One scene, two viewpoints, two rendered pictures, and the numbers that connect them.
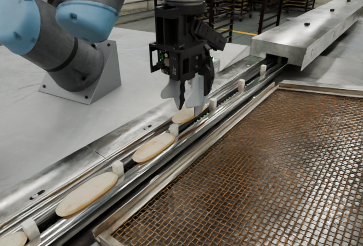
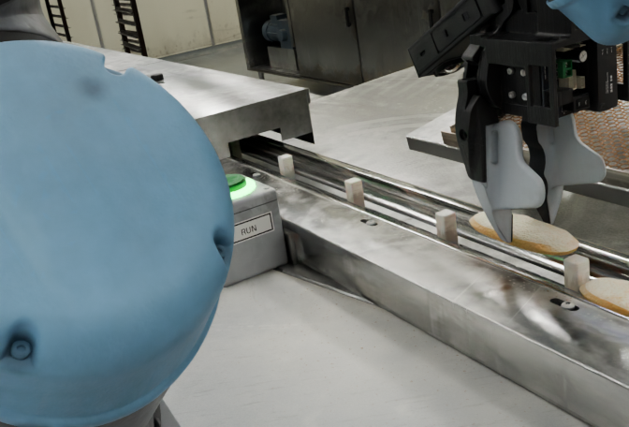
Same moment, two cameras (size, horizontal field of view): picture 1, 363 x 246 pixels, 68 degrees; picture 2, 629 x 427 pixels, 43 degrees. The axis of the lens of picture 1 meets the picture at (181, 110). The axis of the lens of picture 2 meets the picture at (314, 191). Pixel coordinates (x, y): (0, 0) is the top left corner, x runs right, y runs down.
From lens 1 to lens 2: 0.67 m
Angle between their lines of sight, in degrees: 61
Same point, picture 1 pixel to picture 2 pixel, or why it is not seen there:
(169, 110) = (470, 273)
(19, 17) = (176, 154)
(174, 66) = (609, 71)
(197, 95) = (566, 154)
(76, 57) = not seen: hidden behind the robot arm
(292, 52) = (283, 110)
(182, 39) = not seen: hidden behind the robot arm
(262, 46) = (212, 129)
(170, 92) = (519, 190)
